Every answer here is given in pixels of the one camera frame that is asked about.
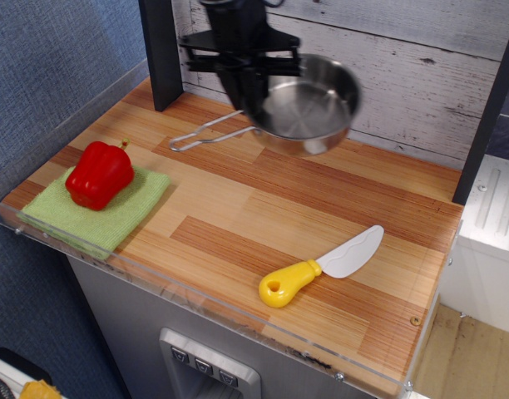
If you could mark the metal pot with wire handle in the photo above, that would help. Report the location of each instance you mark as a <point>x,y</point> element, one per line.
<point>302,115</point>

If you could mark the dark right post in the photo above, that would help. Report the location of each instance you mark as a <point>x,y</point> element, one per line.
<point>495,102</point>

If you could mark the yellow object at corner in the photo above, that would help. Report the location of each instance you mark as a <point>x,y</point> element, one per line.
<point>39,390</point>

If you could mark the dark left post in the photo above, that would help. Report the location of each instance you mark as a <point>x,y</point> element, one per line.
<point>158,26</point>

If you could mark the dark post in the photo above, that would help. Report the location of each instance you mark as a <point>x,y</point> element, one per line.
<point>495,102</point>
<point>158,26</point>

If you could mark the silver dispenser panel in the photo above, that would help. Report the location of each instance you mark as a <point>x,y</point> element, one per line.
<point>198,371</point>

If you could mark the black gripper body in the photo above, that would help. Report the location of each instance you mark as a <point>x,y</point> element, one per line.
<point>241,38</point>

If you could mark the red bell pepper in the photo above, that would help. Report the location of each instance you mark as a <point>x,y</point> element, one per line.
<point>102,172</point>

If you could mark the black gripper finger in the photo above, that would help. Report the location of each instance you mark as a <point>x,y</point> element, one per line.
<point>261,87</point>
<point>240,87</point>

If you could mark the grey toy fridge cabinet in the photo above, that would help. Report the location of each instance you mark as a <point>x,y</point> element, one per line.
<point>131,319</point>

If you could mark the green cloth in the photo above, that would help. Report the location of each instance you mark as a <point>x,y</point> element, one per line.
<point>96,233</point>

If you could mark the yellow handled toy knife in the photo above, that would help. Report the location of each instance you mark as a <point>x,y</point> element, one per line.
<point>278,289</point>

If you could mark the clear acrylic guard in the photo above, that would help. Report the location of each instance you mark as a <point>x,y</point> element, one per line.
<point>359,182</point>

